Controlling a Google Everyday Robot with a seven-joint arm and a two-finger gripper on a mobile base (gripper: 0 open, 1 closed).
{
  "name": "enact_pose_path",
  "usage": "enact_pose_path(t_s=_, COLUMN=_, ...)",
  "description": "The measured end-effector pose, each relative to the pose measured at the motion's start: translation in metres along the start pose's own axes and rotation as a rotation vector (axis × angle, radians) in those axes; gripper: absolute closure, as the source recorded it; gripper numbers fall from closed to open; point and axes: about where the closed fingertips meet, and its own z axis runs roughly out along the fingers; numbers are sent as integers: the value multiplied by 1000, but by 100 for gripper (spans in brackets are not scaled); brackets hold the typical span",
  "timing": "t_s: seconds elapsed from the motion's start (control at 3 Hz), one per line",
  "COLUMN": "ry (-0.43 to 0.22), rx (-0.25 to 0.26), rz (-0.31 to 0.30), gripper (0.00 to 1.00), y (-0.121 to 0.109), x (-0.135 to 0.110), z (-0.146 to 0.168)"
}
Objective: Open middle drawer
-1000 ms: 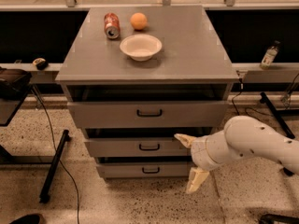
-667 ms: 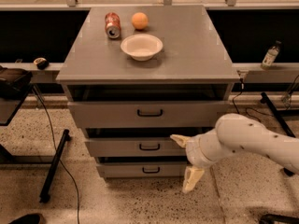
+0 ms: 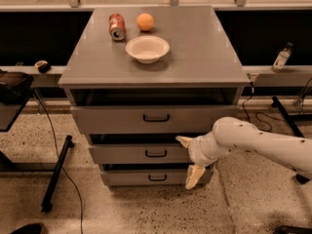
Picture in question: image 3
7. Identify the grey bottom drawer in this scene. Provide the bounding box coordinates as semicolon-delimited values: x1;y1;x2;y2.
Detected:
99;168;215;187

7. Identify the small clear bottle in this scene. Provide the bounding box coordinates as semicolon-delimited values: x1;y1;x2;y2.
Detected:
272;42;293;72

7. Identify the red soda can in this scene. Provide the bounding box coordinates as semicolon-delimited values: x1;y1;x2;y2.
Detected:
109;13;126;41

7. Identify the grey drawer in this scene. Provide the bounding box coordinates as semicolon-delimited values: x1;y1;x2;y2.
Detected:
89;143;190;164
99;168;215;187
71;105;239;134

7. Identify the black power cable right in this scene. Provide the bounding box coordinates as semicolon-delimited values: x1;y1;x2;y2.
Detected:
241;81;274;134

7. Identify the black shoe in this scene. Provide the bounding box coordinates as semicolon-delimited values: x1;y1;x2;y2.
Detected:
10;223;47;234

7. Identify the black stand leg right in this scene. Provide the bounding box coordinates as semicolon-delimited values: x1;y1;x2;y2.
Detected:
270;96;310;185

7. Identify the tape measure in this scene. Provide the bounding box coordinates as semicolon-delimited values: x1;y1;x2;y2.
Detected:
34;60;51;73

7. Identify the orange fruit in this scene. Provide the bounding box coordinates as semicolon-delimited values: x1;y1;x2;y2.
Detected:
136;14;154;31

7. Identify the black stand leg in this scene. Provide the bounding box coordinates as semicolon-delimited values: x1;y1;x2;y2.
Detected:
41;136;73;213
270;96;310;185

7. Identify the black bag on stand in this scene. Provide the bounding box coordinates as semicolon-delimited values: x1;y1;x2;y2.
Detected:
0;69;33;104

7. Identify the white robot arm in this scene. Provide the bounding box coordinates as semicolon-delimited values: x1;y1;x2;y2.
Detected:
176;117;312;189

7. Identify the grey top drawer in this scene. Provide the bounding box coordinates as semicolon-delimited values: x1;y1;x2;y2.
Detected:
71;105;239;134

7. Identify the grey drawer cabinet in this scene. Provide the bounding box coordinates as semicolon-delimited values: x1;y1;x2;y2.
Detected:
58;6;249;176

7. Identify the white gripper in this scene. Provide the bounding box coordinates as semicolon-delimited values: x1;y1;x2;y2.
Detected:
175;133;228;189

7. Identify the black floor cable left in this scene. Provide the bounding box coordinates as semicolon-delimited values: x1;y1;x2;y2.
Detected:
32;90;85;234

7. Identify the white bowl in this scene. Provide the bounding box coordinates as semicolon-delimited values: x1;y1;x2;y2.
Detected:
126;36;170;64

